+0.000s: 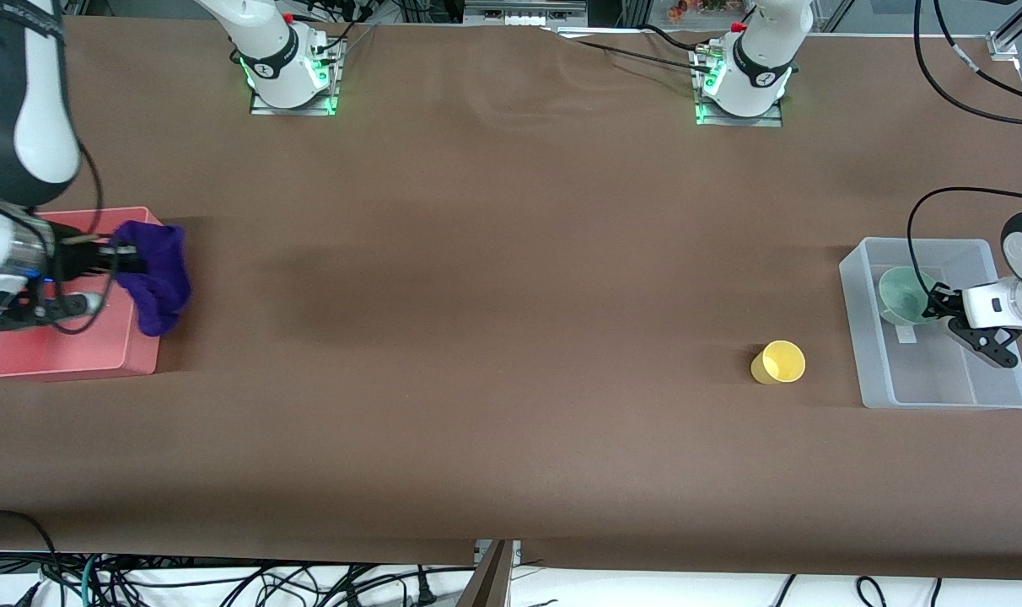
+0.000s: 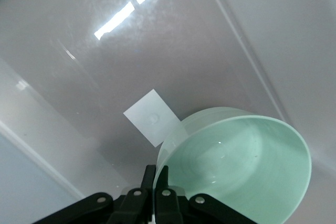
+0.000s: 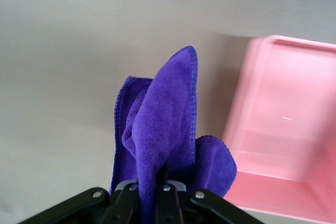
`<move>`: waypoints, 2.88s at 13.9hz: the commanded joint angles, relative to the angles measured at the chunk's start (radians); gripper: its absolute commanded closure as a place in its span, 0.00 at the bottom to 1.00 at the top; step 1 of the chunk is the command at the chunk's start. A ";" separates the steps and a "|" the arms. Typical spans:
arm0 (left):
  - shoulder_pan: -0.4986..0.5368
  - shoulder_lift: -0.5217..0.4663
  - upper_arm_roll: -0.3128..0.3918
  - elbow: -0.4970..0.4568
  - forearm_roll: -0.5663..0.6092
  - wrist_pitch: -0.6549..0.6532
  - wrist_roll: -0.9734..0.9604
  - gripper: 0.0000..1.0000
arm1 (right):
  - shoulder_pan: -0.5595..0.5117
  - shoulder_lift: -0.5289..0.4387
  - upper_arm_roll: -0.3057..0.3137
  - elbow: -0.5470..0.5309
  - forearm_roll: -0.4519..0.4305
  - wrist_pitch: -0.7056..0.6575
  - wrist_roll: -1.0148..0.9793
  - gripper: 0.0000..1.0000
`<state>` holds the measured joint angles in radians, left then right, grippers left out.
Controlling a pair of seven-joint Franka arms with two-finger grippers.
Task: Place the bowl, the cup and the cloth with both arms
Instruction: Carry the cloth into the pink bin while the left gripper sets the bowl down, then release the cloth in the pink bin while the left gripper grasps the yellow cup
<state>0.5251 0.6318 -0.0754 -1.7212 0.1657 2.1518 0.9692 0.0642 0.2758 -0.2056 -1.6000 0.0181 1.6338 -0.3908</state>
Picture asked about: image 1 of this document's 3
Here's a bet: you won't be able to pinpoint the clear plastic bin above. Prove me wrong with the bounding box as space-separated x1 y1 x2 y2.
838 238 1022 411

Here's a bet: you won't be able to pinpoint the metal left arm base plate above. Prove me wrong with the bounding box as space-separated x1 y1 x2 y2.
693 46 786 128

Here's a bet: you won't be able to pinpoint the yellow plastic cup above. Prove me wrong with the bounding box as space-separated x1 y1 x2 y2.
749 340 807 386

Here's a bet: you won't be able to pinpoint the thick black floor cable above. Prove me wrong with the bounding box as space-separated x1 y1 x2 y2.
0 510 67 607

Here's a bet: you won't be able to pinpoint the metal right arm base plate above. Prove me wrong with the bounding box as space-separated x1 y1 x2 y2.
250 38 341 117

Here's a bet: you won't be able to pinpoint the short black base cable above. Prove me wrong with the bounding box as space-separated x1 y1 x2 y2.
642 24 724 53

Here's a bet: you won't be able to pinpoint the grey table support beam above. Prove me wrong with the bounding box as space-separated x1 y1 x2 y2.
455 540 514 607

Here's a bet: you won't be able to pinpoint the grey power strip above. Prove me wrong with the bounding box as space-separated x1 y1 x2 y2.
465 0 589 26

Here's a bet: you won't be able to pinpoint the black cable with white tag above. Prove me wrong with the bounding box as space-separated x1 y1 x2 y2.
935 0 1022 102

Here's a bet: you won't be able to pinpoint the green plastic bowl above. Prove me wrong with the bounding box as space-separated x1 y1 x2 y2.
878 266 942 327

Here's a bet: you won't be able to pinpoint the tangled black floor cables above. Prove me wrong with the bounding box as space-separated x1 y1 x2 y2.
98 563 478 607

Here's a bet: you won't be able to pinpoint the long black base cable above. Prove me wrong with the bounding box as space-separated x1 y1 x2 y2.
545 28 716 75

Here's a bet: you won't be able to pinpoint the pink plastic bin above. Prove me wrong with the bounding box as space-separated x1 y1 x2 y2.
0 207 175 380

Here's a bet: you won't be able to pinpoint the purple microfiber cloth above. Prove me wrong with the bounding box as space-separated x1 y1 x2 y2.
110 221 193 338

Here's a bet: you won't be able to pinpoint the brown table cover sheet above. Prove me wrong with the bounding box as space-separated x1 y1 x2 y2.
0 17 1022 583

